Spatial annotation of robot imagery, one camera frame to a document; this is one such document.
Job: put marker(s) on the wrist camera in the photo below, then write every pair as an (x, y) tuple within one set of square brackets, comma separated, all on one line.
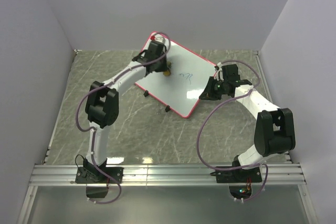
[(219, 72), (158, 37)]

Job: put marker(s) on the yellow whiteboard eraser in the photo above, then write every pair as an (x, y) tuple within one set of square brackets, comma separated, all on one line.
[(167, 71)]

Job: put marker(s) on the aluminium mounting rail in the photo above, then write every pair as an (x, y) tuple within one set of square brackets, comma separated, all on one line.
[(182, 193)]

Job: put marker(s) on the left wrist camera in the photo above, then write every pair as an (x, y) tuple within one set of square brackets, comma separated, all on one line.
[(158, 37)]

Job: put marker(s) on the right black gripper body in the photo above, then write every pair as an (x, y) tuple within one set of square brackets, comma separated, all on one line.
[(220, 90)]

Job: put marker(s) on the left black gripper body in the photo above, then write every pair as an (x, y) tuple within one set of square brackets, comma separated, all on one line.
[(161, 65)]

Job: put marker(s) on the white board with pink frame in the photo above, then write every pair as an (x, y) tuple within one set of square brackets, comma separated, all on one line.
[(189, 74)]

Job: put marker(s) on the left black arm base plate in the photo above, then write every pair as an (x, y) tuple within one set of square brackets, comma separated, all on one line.
[(85, 176)]

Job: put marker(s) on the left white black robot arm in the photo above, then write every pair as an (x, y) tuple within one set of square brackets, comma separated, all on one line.
[(102, 106)]

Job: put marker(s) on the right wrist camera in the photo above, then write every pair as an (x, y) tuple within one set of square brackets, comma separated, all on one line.
[(219, 72)]

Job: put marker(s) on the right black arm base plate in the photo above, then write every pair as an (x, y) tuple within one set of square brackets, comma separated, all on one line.
[(238, 176)]

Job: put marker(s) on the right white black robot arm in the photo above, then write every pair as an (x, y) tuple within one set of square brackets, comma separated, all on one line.
[(274, 132)]

